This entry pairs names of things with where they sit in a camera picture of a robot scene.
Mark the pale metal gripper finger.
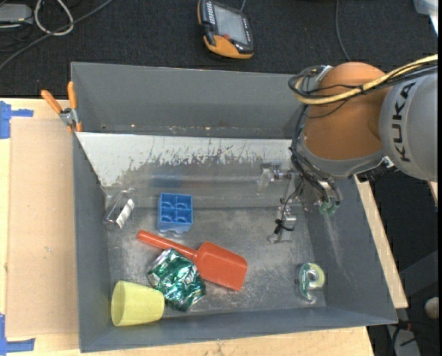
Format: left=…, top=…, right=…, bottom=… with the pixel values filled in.
left=257, top=162, right=300, bottom=193
left=267, top=205, right=298, bottom=245

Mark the orange plastic scoop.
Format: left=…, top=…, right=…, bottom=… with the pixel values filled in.
left=136, top=229, right=249, bottom=293

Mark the grey metal bin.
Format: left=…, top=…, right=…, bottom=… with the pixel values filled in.
left=69, top=62, right=400, bottom=353

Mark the blue toy building brick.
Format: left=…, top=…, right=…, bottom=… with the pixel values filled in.
left=156, top=191, right=194, bottom=236

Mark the crushed green drink can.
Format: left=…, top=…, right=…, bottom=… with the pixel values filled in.
left=146, top=248, right=208, bottom=313

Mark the yellow plastic cup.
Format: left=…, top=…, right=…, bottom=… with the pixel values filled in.
left=110, top=280, right=166, bottom=328

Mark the brown cardboard board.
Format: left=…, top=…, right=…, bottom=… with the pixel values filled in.
left=4, top=118, right=80, bottom=339

